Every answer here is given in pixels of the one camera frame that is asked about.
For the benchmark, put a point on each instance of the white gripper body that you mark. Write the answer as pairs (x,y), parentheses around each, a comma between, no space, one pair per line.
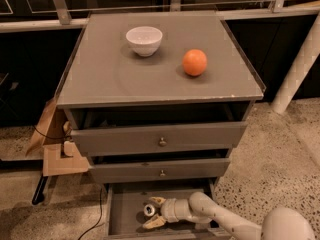
(169,210)

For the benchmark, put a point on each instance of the redbull can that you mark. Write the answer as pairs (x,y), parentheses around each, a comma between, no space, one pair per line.
(149,210)

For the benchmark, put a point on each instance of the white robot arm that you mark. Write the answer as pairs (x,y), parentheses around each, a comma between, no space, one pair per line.
(279,224)

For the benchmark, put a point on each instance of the middle grey drawer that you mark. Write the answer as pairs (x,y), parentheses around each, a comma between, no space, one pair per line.
(160,166)

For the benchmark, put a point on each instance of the grey drawer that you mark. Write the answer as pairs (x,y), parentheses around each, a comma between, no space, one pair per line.
(125,216)
(160,166)
(158,128)

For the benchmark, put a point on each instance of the bottom grey drawer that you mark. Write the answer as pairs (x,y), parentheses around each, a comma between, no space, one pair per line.
(125,216)

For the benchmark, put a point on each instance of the grey drawer cabinet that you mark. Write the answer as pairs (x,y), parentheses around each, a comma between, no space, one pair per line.
(105,72)

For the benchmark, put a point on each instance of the top grey drawer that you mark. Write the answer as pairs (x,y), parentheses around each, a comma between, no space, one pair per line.
(158,128)

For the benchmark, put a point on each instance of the black bar on floor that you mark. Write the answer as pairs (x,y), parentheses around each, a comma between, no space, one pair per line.
(38,196)

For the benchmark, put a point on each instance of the orange fruit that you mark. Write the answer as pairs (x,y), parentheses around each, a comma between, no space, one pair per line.
(194,62)

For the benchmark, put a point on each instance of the white ceramic bowl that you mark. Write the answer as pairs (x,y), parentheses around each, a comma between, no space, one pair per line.
(144,40)

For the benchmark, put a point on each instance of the white diagonal pole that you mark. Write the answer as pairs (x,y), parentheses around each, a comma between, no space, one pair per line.
(304,60)

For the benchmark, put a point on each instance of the metal railing frame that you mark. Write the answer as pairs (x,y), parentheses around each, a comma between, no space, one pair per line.
(28,15)

